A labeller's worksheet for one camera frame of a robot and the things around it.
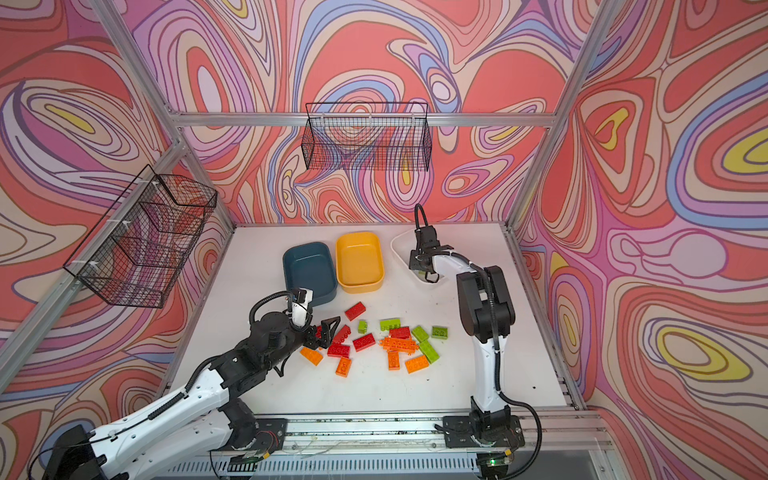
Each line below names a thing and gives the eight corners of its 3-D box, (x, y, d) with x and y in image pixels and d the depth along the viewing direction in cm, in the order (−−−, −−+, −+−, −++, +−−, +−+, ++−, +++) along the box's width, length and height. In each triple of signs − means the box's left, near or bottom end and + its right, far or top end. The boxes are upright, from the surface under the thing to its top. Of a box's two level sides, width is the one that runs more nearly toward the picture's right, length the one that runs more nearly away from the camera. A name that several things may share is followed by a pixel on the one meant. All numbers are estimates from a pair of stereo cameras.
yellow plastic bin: (332, 294, 102) (330, 285, 97) (339, 242, 117) (338, 232, 113) (384, 294, 102) (384, 285, 97) (384, 242, 117) (384, 232, 113)
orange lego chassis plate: (379, 355, 88) (379, 352, 86) (379, 340, 91) (379, 337, 89) (419, 355, 88) (419, 352, 86) (418, 340, 91) (418, 337, 89)
